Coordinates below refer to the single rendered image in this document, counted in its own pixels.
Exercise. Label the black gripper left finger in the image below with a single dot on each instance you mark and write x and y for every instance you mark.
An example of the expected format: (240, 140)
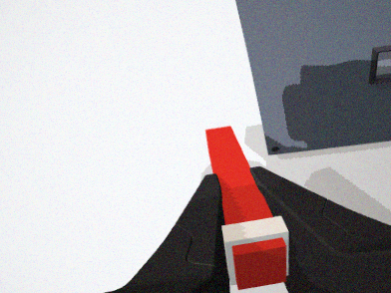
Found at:
(191, 259)

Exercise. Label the red peg with white band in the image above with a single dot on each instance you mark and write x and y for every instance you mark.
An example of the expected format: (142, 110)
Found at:
(255, 243)

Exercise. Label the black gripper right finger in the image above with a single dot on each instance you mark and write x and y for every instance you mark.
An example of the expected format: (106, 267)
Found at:
(331, 249)

